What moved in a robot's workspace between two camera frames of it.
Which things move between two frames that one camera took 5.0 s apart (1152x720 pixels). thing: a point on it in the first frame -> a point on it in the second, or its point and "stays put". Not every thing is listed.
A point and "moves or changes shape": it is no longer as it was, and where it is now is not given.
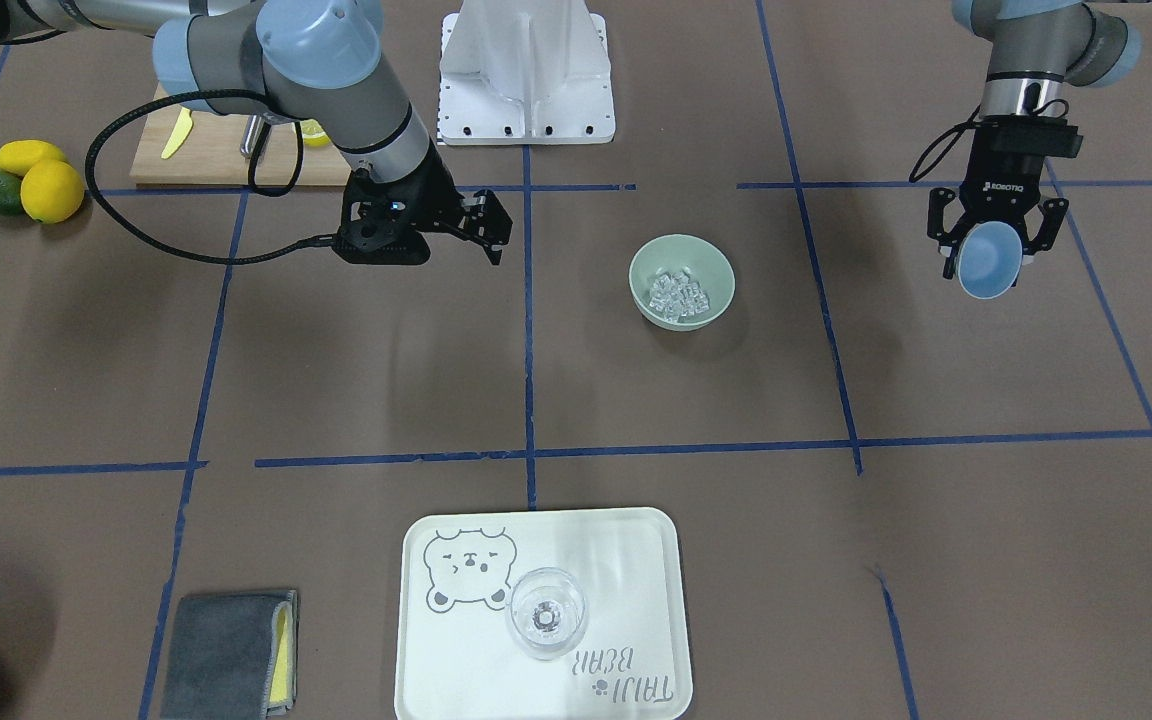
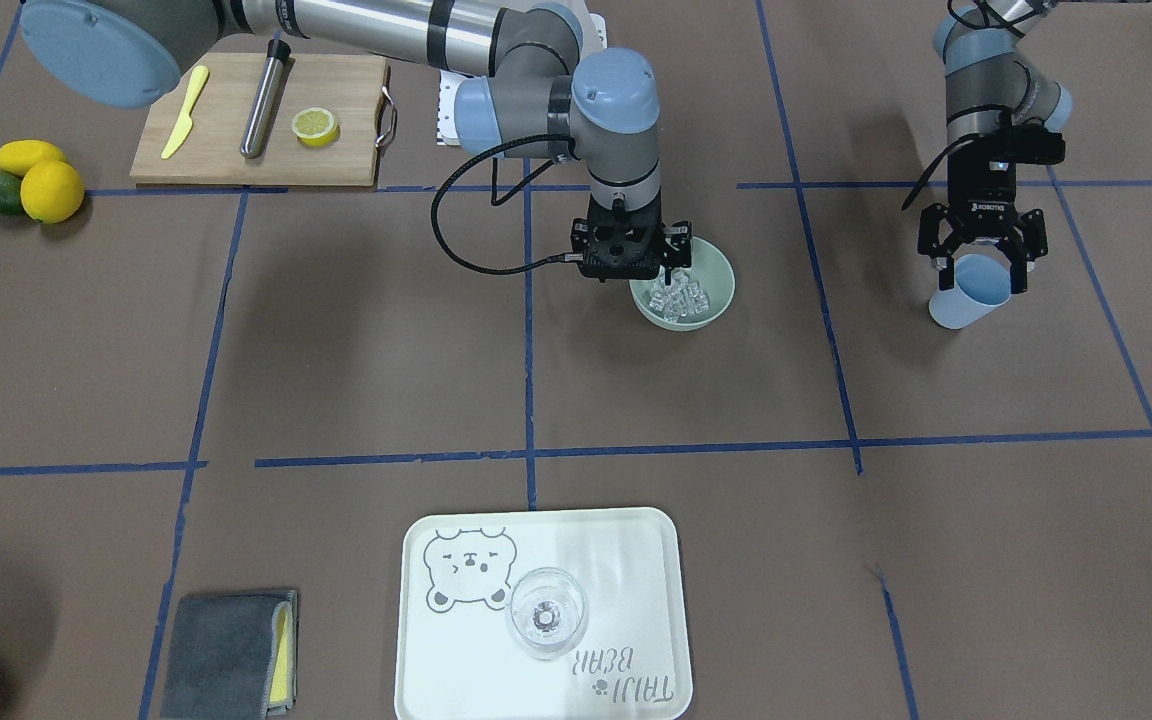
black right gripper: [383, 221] -> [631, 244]
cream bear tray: [456, 658] stays put
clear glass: [547, 613] stays put
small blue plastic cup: [989, 259] moves or changes shape
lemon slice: [313, 134] stays put
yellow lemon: [52, 192] stays put
